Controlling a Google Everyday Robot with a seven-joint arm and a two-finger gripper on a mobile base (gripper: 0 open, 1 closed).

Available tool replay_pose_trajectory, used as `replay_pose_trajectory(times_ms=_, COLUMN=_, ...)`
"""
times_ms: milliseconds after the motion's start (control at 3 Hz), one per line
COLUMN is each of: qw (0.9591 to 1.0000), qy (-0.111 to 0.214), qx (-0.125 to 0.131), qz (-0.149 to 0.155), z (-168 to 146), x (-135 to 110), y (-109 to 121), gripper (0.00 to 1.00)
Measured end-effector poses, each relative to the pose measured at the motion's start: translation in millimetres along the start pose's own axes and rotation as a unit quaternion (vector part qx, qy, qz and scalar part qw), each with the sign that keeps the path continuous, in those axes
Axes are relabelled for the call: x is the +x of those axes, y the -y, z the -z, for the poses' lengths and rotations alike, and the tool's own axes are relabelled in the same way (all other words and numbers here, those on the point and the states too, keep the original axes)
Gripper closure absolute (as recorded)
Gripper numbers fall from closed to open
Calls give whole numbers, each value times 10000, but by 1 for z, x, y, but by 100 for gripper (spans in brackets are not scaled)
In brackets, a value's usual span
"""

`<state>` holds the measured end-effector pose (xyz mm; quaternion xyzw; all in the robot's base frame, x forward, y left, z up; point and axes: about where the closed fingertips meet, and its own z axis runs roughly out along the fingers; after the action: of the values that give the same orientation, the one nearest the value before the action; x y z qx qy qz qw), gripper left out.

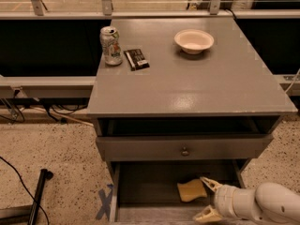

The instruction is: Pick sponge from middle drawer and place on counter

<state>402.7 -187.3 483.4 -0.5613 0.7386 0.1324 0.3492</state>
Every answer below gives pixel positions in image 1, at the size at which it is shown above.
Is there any grey drawer cabinet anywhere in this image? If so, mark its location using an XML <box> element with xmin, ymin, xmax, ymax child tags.
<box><xmin>86</xmin><ymin>17</ymin><xmax>298</xmax><ymax>225</ymax></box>

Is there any grey middle drawer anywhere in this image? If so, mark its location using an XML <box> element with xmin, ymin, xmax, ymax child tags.
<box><xmin>110</xmin><ymin>160</ymin><xmax>244</xmax><ymax>225</ymax></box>

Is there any round metal drawer knob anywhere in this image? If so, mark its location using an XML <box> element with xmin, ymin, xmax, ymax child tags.
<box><xmin>181</xmin><ymin>147</ymin><xmax>189</xmax><ymax>157</ymax></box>

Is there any blue tape cross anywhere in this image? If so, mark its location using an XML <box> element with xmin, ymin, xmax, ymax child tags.
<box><xmin>96</xmin><ymin>184</ymin><xmax>113</xmax><ymax>220</ymax></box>

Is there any white bowl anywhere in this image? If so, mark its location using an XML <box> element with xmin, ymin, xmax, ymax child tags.
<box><xmin>174</xmin><ymin>29</ymin><xmax>214</xmax><ymax>54</ymax></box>

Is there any grey top drawer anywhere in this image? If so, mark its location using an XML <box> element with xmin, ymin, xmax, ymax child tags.
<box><xmin>95</xmin><ymin>117</ymin><xmax>274</xmax><ymax>163</ymax></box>

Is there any black floor cable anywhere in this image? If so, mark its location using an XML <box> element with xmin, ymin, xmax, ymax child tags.
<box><xmin>0</xmin><ymin>156</ymin><xmax>51</xmax><ymax>225</ymax></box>

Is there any black metal stand leg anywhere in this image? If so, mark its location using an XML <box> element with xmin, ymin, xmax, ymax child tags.
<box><xmin>0</xmin><ymin>168</ymin><xmax>54</xmax><ymax>225</ymax></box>

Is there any yellow sponge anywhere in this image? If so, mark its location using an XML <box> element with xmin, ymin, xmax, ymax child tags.
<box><xmin>177</xmin><ymin>179</ymin><xmax>207</xmax><ymax>203</ymax></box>

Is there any grey metal railing frame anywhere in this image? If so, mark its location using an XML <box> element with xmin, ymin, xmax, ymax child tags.
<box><xmin>0</xmin><ymin>0</ymin><xmax>300</xmax><ymax>99</ymax></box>

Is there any black snack bar packet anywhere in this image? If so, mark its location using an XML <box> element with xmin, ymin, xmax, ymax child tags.
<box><xmin>124</xmin><ymin>49</ymin><xmax>150</xmax><ymax>71</ymax></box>

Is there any soda can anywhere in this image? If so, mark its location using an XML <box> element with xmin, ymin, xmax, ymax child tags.
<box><xmin>100</xmin><ymin>26</ymin><xmax>123</xmax><ymax>66</ymax></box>

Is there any grey drawer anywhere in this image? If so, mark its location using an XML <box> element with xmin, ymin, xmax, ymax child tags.
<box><xmin>110</xmin><ymin>160</ymin><xmax>244</xmax><ymax>225</ymax></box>
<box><xmin>95</xmin><ymin>117</ymin><xmax>274</xmax><ymax>163</ymax></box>

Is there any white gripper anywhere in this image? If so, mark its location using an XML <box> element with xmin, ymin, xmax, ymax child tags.
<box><xmin>193</xmin><ymin>176</ymin><xmax>262</xmax><ymax>222</ymax></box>

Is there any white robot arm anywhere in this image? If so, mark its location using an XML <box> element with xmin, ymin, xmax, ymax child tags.
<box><xmin>193</xmin><ymin>177</ymin><xmax>300</xmax><ymax>225</ymax></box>

